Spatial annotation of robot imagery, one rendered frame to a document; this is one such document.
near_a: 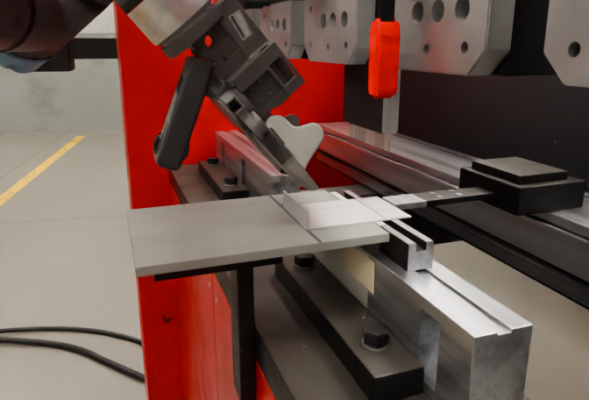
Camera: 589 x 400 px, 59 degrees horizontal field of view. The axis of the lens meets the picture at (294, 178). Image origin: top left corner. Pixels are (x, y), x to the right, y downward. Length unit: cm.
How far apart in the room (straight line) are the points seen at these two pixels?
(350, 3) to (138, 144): 95
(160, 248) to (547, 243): 49
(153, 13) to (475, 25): 28
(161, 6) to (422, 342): 40
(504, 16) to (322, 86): 116
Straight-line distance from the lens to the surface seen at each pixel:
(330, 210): 63
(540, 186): 73
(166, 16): 51
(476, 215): 86
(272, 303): 69
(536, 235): 77
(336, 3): 61
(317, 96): 152
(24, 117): 804
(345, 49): 58
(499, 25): 40
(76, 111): 786
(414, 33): 46
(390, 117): 59
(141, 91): 141
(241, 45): 54
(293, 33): 74
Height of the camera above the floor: 120
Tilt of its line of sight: 15 degrees down
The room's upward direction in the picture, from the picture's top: straight up
